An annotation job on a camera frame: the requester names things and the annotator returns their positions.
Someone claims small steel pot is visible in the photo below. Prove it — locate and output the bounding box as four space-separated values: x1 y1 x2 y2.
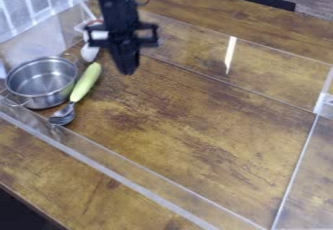
0 54 78 110

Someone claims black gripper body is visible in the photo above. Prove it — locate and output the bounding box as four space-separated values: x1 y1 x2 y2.
85 0 160 48

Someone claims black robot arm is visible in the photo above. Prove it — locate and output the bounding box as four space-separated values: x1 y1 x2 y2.
85 0 160 75

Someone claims clear acrylic stand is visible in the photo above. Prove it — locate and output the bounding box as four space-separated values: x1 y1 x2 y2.
74 2 100 33

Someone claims green handled metal spoon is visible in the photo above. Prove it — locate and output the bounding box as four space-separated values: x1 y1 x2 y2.
49 62 102 125

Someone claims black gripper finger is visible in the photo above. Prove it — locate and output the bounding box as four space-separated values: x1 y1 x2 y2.
124 43 141 75
109 45 125 73

